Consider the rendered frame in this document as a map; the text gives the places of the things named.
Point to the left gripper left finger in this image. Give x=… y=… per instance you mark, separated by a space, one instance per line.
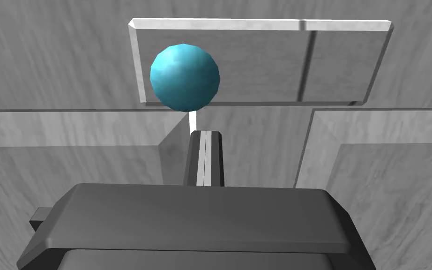
x=193 y=161

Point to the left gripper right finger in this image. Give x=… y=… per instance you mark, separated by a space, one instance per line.
x=215 y=161

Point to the teal round door knob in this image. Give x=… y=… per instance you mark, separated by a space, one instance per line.
x=184 y=77

